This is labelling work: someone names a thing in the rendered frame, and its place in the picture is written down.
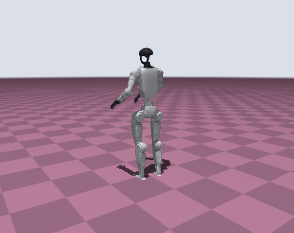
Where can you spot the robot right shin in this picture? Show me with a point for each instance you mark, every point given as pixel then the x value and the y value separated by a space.
pixel 157 157

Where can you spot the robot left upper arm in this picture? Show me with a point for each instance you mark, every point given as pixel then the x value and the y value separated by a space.
pixel 133 76

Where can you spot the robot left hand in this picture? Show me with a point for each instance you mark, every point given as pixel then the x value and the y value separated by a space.
pixel 114 103

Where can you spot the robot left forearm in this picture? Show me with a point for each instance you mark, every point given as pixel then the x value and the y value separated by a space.
pixel 123 96

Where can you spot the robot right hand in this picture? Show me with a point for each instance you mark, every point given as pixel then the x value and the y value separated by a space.
pixel 136 99

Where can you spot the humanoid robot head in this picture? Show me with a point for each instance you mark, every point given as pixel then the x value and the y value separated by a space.
pixel 146 52

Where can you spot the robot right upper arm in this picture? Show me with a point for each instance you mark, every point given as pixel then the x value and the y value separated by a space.
pixel 160 78

